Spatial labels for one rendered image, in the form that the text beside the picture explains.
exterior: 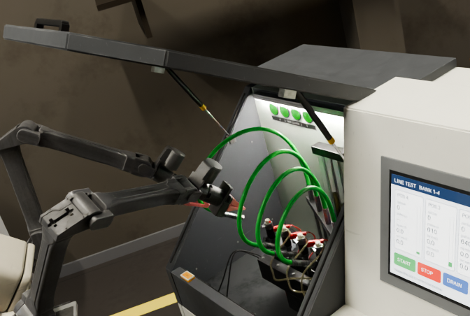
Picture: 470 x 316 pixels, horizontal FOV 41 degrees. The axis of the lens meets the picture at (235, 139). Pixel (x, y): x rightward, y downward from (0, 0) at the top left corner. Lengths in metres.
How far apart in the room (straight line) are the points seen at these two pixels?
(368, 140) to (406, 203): 0.19
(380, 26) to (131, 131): 1.72
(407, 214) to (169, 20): 2.60
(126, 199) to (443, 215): 0.78
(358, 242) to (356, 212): 0.08
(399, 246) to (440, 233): 0.14
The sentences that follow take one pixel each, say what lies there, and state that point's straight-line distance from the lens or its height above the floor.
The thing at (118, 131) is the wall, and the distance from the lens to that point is 4.06.
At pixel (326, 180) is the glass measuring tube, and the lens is 2.16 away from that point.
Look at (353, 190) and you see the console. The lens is 1.72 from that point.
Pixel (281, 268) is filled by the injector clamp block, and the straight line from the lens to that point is 2.09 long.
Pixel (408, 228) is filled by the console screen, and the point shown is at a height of 1.28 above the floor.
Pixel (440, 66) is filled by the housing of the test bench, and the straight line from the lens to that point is 2.00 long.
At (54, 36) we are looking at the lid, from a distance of 1.44.
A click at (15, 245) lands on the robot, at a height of 1.34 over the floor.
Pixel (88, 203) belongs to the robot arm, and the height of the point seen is 1.55.
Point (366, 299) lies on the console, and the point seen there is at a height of 1.03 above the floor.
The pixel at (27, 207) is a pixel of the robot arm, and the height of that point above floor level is 1.38.
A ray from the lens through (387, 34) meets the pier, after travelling 4.13.
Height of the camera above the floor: 2.19
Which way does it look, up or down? 23 degrees down
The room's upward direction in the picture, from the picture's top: 15 degrees counter-clockwise
